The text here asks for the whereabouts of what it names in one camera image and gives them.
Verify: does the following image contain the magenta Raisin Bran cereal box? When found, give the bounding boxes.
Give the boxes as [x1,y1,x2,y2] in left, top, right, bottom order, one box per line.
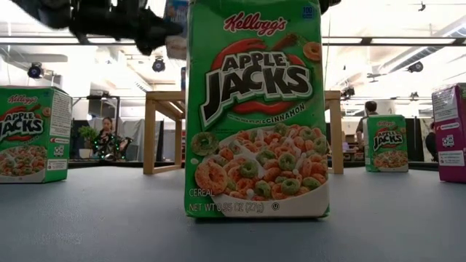
[431,82,466,184]

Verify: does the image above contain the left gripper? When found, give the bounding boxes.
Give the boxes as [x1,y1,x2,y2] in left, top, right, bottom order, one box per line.
[68,0,184,55]

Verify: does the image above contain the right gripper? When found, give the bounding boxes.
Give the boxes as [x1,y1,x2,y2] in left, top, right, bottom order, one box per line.
[320,0,342,15]

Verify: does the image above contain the slatted wooden shelf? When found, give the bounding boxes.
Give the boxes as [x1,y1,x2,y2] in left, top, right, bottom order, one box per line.
[143,90,345,176]

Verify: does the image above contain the green Apple Jacks cereal box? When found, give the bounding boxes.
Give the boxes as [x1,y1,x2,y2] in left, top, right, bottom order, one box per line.
[0,86,74,185]
[363,114,409,173]
[183,0,331,221]

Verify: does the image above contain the potted green plant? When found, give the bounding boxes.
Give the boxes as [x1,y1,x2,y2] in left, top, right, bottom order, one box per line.
[77,125,99,160]

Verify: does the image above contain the person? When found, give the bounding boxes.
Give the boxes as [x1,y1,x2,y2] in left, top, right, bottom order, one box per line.
[424,122,441,163]
[92,116,134,162]
[355,100,379,146]

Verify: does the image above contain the black partition panel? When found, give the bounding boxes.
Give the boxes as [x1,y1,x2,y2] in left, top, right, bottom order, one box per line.
[406,118,425,163]

